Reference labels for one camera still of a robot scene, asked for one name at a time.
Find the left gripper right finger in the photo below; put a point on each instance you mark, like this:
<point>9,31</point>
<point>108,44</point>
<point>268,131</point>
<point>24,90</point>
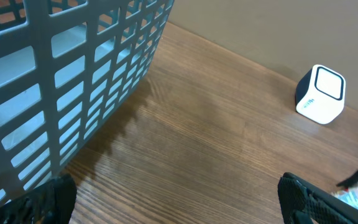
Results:
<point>302,202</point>

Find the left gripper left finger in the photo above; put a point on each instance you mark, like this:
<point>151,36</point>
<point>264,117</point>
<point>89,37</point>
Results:
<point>51,202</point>

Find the white barcode scanner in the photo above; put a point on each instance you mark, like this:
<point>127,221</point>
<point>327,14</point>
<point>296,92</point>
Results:
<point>320,94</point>

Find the grey plastic mesh basket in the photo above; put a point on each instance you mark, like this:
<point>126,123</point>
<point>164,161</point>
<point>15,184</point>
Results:
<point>65,68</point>

